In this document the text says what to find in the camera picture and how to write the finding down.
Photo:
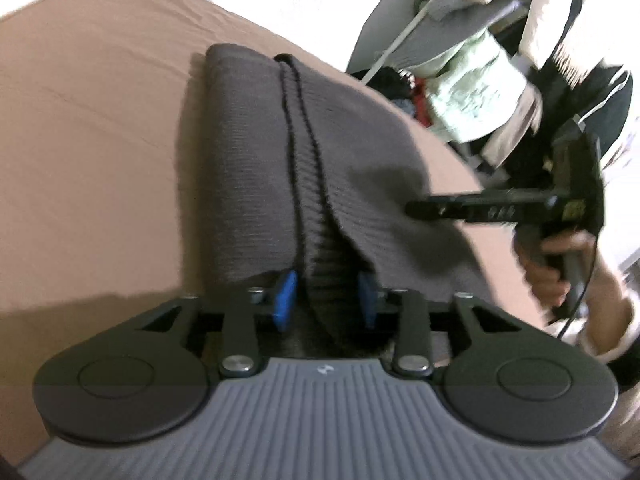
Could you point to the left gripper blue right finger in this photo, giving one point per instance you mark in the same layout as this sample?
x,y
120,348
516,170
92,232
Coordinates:
x,y
422,327

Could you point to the person's right hand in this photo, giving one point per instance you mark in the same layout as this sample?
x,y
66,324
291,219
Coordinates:
x,y
546,282

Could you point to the dark grey knit sweater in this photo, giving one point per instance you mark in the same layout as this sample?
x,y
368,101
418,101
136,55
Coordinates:
x,y
285,169

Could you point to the pile of clothes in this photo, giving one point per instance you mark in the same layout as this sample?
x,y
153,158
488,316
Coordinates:
x,y
497,78

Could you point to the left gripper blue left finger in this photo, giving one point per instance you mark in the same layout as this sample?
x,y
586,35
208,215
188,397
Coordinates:
x,y
223,329

